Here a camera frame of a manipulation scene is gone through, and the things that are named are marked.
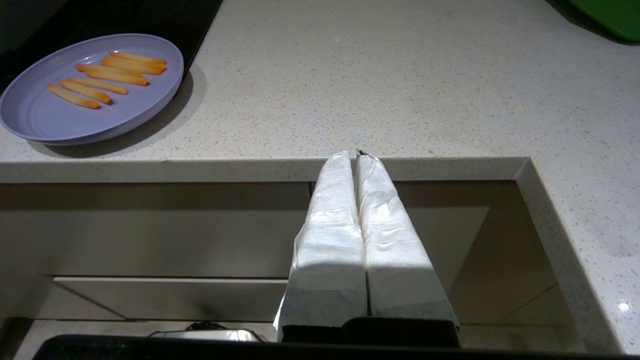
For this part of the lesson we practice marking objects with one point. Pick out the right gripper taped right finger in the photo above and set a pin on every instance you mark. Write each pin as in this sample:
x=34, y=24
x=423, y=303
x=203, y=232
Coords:
x=395, y=260

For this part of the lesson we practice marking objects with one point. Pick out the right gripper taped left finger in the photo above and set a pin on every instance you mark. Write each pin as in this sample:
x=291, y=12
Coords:
x=330, y=250

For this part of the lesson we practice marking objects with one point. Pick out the purple round plate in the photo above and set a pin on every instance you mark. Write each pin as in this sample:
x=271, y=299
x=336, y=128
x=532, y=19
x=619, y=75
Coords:
x=50, y=120

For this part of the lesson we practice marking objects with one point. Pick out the silver black robot base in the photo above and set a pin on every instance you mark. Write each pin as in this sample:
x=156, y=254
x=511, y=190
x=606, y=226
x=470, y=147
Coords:
x=225, y=335

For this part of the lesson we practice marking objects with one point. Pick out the orange french fry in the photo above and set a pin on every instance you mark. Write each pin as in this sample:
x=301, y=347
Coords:
x=75, y=97
x=140, y=57
x=100, y=86
x=125, y=65
x=115, y=76

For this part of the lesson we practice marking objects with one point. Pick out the black induction cooktop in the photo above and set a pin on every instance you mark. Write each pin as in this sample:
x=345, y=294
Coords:
x=165, y=20

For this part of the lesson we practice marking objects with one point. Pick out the orange carrot stick middle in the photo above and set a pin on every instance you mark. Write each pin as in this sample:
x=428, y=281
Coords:
x=85, y=91

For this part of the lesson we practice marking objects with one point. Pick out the green plastic tray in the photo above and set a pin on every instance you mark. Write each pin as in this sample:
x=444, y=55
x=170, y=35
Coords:
x=615, y=15

